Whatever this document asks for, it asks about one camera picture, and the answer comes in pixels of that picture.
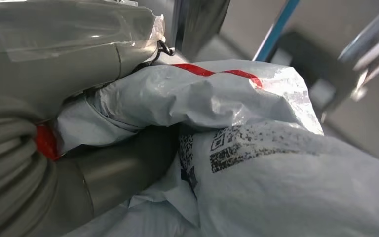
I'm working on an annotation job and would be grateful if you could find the silver metal frame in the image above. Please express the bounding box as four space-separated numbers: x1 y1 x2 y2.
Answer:
319 0 379 123

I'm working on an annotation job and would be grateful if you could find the silver metal post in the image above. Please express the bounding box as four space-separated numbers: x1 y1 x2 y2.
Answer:
171 0 231 62

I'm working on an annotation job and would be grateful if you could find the blue bar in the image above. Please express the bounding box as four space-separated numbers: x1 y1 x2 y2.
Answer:
252 0 301 63

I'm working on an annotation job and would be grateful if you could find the white package with red print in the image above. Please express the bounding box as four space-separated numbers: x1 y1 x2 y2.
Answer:
34 59 379 237

